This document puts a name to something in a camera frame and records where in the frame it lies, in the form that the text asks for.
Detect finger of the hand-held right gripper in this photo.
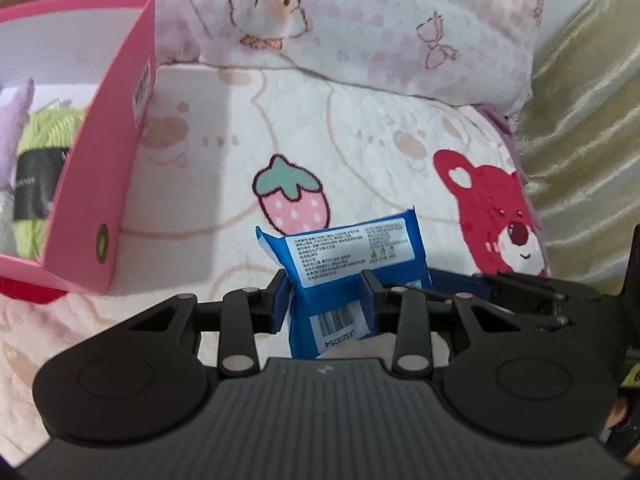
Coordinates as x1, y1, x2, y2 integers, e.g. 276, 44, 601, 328
429, 268, 602, 332

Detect purple plush toy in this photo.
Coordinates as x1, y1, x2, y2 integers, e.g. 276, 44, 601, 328
0, 77, 36, 192

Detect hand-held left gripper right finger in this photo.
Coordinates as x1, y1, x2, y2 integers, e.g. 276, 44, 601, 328
360, 270, 524, 377

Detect green yarn ball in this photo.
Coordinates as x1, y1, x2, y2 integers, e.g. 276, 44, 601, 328
12, 109, 87, 262

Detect pink checked pillow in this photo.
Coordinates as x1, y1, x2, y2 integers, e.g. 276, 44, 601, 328
95, 0, 547, 117

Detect person's right hand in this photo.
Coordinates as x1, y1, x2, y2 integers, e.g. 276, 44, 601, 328
608, 393, 632, 429

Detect blue wet wipes packet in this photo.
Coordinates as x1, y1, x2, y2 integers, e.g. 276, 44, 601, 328
254, 205, 437, 361

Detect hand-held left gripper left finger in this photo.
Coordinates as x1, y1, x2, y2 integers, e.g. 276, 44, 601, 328
127, 270, 294, 378

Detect clear plastic floss pick box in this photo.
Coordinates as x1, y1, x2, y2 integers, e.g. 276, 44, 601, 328
0, 187, 19, 257

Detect gold satin cloth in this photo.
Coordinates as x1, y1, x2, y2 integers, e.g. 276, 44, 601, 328
514, 0, 640, 282

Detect pink cardboard box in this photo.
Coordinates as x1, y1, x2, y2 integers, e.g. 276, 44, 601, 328
0, 0, 159, 295

